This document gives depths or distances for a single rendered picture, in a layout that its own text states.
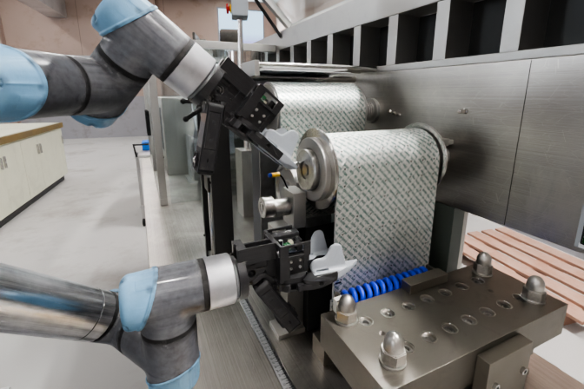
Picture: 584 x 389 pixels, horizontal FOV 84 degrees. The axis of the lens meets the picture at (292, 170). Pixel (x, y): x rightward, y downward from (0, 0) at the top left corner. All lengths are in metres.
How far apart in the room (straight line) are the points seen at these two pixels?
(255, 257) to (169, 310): 0.13
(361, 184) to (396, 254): 0.18
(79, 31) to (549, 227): 12.01
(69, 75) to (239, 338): 0.55
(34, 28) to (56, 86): 12.04
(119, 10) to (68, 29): 11.75
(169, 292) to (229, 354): 0.27
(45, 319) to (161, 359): 0.15
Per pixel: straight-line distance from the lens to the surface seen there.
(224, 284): 0.48
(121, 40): 0.50
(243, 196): 1.28
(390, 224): 0.64
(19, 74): 0.42
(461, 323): 0.62
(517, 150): 0.70
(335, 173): 0.53
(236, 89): 0.52
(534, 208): 0.70
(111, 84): 0.51
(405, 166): 0.63
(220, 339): 0.75
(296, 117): 0.75
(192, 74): 0.49
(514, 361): 0.64
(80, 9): 12.24
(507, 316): 0.67
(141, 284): 0.48
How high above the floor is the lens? 1.38
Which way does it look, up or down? 13 degrees down
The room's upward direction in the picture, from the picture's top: straight up
